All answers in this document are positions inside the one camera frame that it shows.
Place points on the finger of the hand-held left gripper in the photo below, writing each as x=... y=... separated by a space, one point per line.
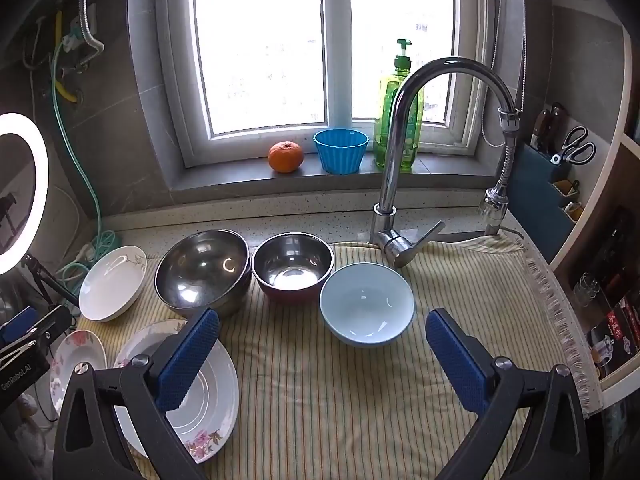
x=50 y=327

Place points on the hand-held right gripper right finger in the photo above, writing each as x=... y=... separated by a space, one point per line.
x=457 y=365

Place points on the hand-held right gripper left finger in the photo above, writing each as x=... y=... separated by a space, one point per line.
x=182 y=365

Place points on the small floral plate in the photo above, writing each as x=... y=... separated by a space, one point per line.
x=80 y=350

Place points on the large floral plate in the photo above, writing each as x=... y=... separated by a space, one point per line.
x=220 y=385

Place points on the white leaf print plate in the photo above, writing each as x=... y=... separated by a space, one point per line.
x=112 y=285

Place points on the large steel bowl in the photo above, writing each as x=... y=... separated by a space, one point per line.
x=200 y=270

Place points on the light blue bowl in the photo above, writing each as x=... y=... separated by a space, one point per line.
x=365 y=305

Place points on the steel bowl with red outside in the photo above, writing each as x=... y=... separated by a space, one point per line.
x=292 y=265

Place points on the black tripod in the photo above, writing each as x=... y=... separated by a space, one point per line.
x=45 y=285

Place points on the striped cloth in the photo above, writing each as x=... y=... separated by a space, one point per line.
x=325 y=400

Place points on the glass cups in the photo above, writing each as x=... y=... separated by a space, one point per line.
x=585 y=290

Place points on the printed box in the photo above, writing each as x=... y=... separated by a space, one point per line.
x=615 y=340

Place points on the dark blue utensil holder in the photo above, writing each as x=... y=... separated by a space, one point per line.
x=535 y=185

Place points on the white shelf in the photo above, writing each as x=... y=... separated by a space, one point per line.
x=590 y=220

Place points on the orange tangerine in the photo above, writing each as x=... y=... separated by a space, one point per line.
x=286 y=156

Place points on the scissors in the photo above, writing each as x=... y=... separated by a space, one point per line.
x=564 y=152

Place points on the blue fluted cup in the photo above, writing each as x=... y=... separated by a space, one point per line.
x=341 y=152

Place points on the chrome faucet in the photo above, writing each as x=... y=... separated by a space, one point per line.
x=400 y=125

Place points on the green dish soap bottle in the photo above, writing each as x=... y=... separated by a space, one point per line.
x=382 y=125

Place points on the yellow pipe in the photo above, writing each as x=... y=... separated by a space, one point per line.
x=58 y=25

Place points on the window frame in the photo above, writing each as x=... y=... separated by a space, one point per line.
x=336 y=35

